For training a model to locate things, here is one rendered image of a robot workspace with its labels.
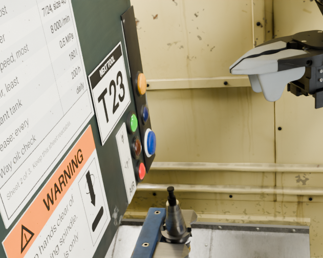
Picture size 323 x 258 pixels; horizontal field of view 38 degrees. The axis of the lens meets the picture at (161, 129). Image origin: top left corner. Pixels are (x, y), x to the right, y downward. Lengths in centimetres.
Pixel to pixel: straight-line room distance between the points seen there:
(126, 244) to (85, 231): 120
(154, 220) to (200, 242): 55
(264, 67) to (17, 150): 36
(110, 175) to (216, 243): 111
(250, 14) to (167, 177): 57
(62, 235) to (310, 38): 41
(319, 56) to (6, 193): 41
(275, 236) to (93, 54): 120
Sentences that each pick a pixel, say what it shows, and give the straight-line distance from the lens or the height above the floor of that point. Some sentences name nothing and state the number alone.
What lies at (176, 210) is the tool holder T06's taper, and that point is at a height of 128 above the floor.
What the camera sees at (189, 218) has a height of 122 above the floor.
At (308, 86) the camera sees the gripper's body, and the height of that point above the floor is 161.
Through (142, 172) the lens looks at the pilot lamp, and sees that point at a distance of 56.
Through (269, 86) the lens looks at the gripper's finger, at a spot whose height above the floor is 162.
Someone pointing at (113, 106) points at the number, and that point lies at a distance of 48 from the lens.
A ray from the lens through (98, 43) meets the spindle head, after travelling 45.
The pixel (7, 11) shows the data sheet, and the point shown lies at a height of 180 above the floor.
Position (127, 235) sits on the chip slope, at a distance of 163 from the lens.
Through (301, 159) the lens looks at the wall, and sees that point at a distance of 142.
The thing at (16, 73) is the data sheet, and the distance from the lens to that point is 32.
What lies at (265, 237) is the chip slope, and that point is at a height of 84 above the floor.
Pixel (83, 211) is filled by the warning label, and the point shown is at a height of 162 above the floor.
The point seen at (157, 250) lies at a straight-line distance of 98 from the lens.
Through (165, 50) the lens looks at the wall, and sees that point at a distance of 131.
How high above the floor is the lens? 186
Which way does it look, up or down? 27 degrees down
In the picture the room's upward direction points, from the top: 8 degrees counter-clockwise
